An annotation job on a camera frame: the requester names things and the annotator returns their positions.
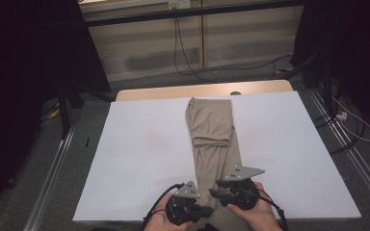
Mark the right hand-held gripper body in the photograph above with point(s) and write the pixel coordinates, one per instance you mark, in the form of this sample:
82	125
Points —
242	192

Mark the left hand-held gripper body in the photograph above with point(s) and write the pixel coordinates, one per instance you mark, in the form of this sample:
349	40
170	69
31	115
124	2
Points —
183	208

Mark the beige pants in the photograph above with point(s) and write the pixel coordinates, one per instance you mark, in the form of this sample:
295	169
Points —
210	128

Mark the person's left hand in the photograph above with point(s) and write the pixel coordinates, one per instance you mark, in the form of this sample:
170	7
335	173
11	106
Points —
160	221

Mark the person's right hand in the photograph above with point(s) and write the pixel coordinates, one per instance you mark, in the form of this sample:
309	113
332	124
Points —
257	218

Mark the white table cover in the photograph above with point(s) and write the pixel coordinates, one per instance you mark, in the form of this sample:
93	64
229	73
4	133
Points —
135	144

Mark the small black stick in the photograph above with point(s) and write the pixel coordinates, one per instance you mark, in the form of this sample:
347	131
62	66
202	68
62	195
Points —
87	142

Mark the yellow floor tape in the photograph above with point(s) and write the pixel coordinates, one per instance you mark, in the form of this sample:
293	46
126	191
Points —
284	70
54	113

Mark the black metal stand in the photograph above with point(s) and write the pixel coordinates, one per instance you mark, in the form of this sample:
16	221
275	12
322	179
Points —
326	83
65	109

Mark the black horizontal metal bar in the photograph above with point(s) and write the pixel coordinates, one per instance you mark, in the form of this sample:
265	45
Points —
186	12

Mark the black curtain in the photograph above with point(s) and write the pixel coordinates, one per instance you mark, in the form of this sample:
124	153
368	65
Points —
350	48
29	64

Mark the aluminium floor rail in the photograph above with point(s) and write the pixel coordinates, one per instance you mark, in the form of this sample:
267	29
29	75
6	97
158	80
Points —
353	157
49	179

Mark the white wall socket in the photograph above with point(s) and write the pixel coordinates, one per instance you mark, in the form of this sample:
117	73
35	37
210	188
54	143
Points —
179	4

